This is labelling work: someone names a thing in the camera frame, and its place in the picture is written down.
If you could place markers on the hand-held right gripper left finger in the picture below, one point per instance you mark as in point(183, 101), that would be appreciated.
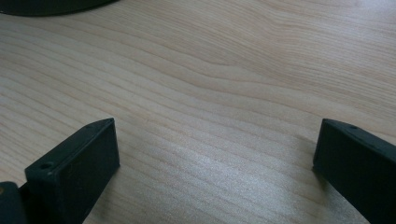
point(77, 168)

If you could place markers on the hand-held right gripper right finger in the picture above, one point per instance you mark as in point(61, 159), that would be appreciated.
point(358, 168)

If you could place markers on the black mesh trash bin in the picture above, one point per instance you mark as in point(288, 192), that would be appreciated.
point(46, 6)

